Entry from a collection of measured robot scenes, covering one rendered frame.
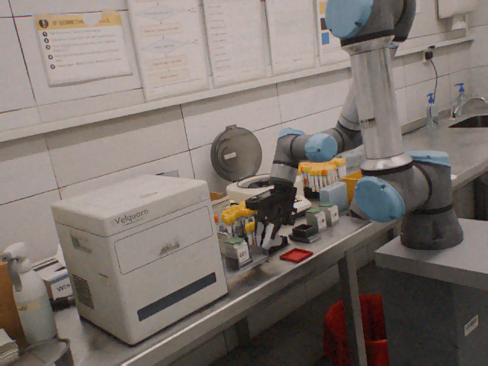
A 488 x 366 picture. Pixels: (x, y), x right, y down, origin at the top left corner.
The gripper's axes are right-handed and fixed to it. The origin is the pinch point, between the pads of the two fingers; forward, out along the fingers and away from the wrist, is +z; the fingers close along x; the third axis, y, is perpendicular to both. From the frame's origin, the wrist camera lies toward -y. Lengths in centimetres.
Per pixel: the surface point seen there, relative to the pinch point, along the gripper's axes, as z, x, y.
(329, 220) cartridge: -14.0, 2.3, 29.9
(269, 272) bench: 5.2, -4.6, 0.3
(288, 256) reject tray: 0.0, -2.3, 9.0
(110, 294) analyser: 16.3, 0.2, -42.2
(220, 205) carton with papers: -10.8, 25.0, 3.1
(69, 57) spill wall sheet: -45, 59, -42
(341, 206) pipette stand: -20.5, 6.2, 39.8
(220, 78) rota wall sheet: -62, 59, 17
